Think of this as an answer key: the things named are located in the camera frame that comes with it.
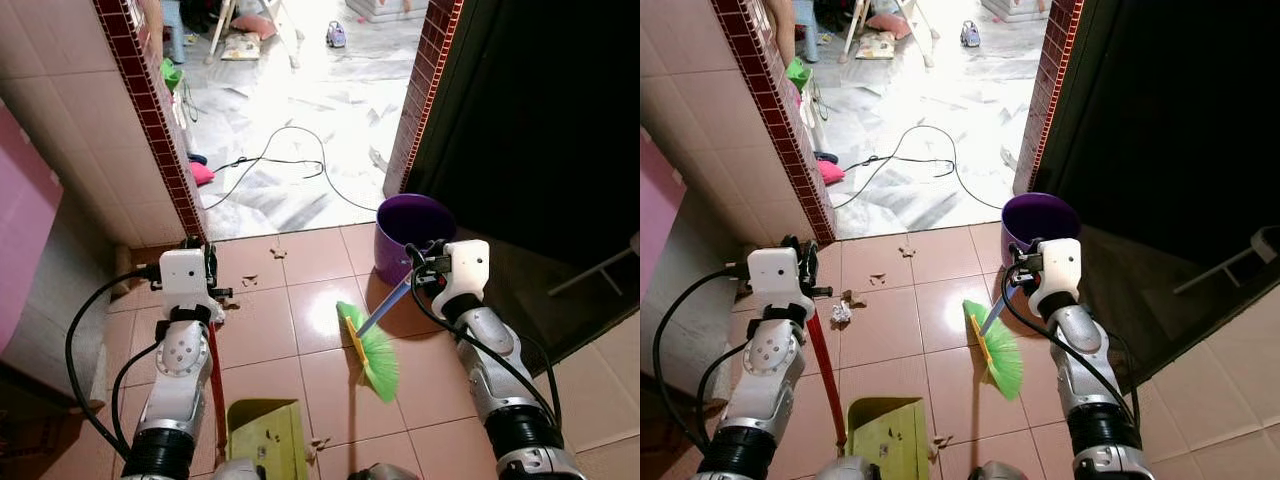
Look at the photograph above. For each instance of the grey left robot leg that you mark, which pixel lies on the grey left robot leg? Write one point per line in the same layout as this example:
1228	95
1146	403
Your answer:
845	470
238	470

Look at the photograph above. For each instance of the printed flat box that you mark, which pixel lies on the printed flat box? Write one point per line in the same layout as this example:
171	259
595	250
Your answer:
875	45
240	47

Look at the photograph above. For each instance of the small purple bottle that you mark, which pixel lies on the small purple bottle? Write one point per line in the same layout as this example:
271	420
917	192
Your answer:
336	35
970	35

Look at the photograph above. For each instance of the dark blue slipper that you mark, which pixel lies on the dark blue slipper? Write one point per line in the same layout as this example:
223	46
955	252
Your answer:
826	157
197	158

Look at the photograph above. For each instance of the pink cushion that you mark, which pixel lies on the pink cushion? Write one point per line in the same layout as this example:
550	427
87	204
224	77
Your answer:
252	25
890	25

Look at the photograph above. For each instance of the purple plastic bucket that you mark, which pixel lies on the purple plastic bucket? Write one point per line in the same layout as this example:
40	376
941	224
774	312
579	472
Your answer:
1035	215
410	225

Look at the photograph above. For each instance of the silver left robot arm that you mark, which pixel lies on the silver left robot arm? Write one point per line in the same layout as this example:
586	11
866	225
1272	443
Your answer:
765	375
180	370

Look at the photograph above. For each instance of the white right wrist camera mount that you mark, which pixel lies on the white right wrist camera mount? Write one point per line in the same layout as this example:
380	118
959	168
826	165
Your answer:
465	270
1060	268

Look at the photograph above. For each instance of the pink slipper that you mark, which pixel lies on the pink slipper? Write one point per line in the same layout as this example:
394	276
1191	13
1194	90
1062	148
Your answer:
830	172
202	174

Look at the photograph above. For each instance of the small brown debris scrap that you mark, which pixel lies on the small brown debris scrap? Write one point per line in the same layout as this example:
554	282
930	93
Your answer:
940	440
320	442

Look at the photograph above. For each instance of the green cloth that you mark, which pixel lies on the green cloth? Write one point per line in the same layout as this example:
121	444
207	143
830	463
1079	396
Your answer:
171	73
797	73

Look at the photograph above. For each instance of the grey folding chair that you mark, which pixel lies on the grey folding chair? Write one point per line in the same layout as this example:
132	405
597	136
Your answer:
1225	265
590	268

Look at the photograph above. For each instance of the crumpled white paper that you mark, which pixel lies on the crumpled white paper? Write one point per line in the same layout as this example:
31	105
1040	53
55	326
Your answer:
841	312

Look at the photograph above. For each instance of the white stacked tiles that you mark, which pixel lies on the white stacked tiles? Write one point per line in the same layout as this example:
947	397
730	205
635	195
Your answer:
1015	8

